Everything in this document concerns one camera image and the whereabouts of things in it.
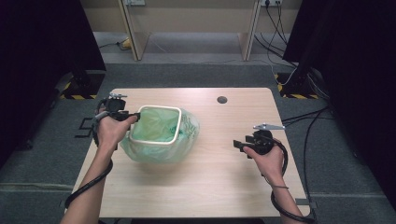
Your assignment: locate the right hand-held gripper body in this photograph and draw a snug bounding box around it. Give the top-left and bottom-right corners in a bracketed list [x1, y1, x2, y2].
[248, 122, 286, 156]

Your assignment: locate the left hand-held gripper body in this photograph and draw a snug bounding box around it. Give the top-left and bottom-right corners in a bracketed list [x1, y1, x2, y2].
[92, 92, 133, 124]

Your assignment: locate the white trash bin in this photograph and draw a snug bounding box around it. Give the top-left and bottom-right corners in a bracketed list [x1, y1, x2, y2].
[128, 105, 183, 147]

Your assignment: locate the green plastic bag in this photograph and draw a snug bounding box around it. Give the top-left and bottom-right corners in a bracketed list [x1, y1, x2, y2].
[120, 106, 201, 164]

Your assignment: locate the person's right hand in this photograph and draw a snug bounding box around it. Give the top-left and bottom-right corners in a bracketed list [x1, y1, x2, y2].
[243, 144, 286, 188]

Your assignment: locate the person's left hand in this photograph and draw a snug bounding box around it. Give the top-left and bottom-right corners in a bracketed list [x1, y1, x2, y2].
[94, 115, 138, 153]

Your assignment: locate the black stand with striped base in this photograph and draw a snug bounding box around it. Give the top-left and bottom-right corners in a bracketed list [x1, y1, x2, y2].
[60, 69, 106, 101]
[275, 72, 320, 100]

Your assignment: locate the small yellow object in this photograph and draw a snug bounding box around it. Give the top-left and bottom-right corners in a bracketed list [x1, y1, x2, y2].
[119, 36, 132, 50]

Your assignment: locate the grey tape strip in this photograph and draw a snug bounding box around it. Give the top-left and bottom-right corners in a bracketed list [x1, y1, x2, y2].
[294, 198, 318, 209]

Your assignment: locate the black curtain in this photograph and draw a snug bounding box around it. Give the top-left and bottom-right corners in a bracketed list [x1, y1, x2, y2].
[0, 0, 107, 161]
[283, 0, 396, 213]

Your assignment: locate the long wooden desk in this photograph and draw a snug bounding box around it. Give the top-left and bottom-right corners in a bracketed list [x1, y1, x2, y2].
[80, 0, 303, 62]

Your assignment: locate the thick black gripper cable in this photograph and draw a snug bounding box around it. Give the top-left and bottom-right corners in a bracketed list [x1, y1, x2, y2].
[269, 138, 316, 224]
[64, 98, 114, 210]

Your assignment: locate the thin black cable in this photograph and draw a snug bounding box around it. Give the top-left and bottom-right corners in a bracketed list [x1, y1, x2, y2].
[303, 106, 319, 224]
[264, 3, 290, 45]
[281, 106, 331, 125]
[253, 4, 301, 68]

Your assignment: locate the thin white cable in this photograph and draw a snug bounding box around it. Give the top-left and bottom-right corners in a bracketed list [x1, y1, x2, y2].
[264, 59, 301, 87]

